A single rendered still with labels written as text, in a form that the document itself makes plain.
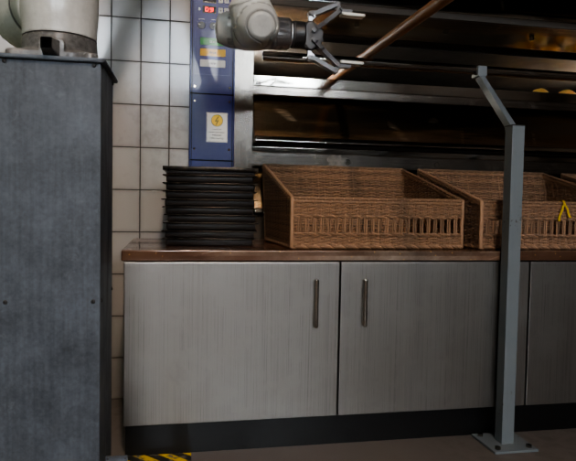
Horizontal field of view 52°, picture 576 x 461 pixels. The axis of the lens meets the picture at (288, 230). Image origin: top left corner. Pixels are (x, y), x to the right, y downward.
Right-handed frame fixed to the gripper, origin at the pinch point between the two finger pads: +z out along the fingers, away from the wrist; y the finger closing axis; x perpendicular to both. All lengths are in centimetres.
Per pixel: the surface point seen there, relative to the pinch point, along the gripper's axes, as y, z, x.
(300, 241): 59, -16, 0
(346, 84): 2, 12, -50
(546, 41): -19, 92, -46
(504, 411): 108, 45, 10
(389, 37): 0.4, 7.0, 6.2
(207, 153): 30, -40, -48
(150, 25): -14, -61, -51
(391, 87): 2, 30, -50
